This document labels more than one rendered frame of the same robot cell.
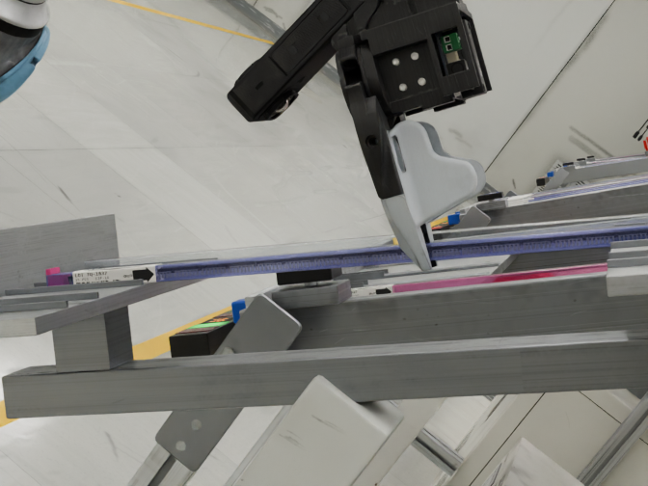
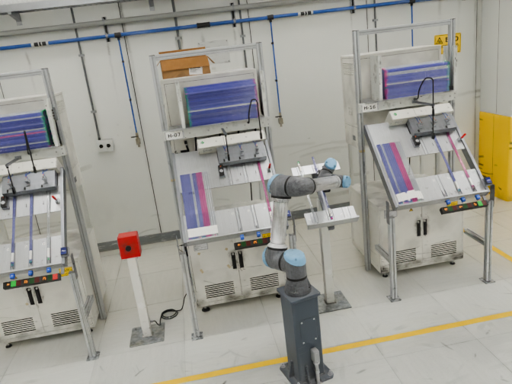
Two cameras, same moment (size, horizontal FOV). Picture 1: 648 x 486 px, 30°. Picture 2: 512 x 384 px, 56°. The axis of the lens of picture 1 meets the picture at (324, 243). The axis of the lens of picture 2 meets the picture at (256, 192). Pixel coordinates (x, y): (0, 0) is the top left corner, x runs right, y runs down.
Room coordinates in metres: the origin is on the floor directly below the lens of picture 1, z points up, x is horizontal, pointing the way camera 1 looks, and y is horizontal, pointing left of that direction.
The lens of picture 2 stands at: (2.04, 2.85, 1.89)
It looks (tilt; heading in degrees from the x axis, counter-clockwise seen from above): 17 degrees down; 254
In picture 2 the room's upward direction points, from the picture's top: 7 degrees counter-clockwise
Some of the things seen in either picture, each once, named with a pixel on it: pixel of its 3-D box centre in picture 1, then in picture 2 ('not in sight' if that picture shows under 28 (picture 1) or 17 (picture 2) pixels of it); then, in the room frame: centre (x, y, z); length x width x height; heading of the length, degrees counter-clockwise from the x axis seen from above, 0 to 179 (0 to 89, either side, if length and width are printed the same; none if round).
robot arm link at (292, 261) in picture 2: not in sight; (294, 263); (1.23, 0.56, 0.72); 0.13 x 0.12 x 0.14; 119
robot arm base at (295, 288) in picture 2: not in sight; (297, 282); (1.23, 0.57, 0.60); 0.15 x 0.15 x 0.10
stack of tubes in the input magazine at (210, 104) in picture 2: not in sight; (222, 102); (1.26, -0.53, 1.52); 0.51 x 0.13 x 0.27; 171
